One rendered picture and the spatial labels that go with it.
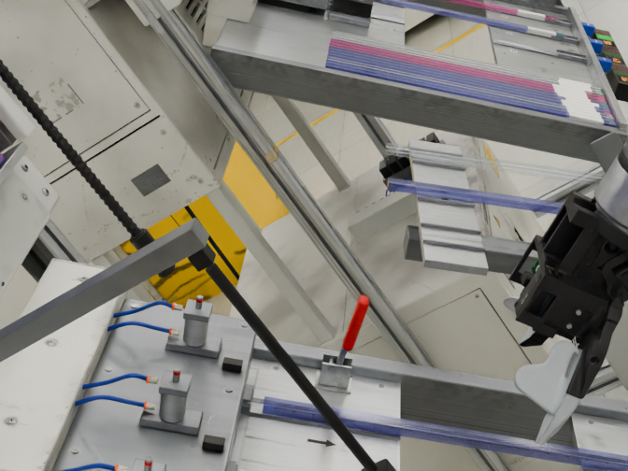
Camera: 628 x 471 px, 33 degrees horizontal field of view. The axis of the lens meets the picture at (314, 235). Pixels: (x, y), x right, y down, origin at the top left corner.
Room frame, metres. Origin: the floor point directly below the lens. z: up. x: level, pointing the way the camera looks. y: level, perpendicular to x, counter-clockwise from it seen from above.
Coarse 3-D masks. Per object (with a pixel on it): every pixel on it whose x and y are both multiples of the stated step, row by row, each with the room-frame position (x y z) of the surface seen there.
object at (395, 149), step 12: (396, 144) 1.29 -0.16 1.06; (408, 156) 1.28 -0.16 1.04; (420, 156) 1.28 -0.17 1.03; (432, 156) 1.27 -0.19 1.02; (444, 156) 1.27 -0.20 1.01; (456, 156) 1.26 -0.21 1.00; (468, 156) 1.27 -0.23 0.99; (492, 168) 1.25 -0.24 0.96; (504, 168) 1.25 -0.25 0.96; (516, 168) 1.25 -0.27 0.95; (528, 168) 1.24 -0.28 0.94; (540, 168) 1.24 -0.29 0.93; (552, 168) 1.24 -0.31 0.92; (576, 180) 1.23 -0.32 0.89; (588, 180) 1.22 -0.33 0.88; (600, 180) 1.22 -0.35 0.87
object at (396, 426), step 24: (264, 408) 0.90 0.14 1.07; (288, 408) 0.89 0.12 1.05; (312, 408) 0.89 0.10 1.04; (336, 408) 0.89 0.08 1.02; (384, 432) 0.87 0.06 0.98; (408, 432) 0.86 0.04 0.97; (432, 432) 0.86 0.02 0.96; (456, 432) 0.86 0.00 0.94; (480, 432) 0.86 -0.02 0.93; (528, 456) 0.83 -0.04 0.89; (552, 456) 0.83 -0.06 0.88; (576, 456) 0.82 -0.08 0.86; (600, 456) 0.82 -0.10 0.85; (624, 456) 0.82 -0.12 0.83
